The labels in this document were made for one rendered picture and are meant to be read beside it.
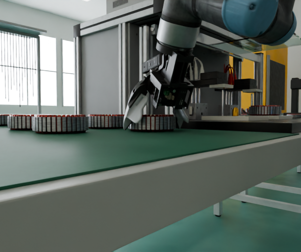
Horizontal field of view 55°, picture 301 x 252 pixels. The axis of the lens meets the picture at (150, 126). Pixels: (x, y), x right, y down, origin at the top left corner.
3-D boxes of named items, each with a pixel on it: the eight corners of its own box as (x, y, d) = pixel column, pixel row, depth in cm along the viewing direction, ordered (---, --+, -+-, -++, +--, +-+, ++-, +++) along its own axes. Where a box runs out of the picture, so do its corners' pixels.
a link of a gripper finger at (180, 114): (186, 139, 66) (175, 109, 60) (176, 125, 71) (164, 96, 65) (198, 133, 66) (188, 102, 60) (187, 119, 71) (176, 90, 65)
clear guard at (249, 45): (325, 56, 110) (326, 40, 110) (309, 45, 92) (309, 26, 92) (243, 66, 132) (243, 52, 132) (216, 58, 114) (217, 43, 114)
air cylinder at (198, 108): (207, 119, 100) (207, 103, 100) (195, 119, 95) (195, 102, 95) (195, 119, 104) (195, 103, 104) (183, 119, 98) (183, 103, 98)
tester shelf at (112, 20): (261, 50, 129) (261, 40, 129) (165, 10, 79) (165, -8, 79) (181, 62, 159) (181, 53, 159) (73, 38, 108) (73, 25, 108)
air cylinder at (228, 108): (238, 118, 118) (238, 104, 118) (230, 118, 113) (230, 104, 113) (227, 118, 122) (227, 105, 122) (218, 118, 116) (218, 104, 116)
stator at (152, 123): (184, 131, 65) (184, 114, 65) (137, 132, 60) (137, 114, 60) (163, 128, 75) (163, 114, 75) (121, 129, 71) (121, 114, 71)
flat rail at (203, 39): (260, 62, 127) (260, 55, 127) (174, 33, 81) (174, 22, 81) (257, 62, 128) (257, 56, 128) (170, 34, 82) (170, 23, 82)
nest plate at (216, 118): (268, 119, 90) (268, 115, 90) (248, 120, 79) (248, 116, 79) (224, 119, 100) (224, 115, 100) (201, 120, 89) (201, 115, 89)
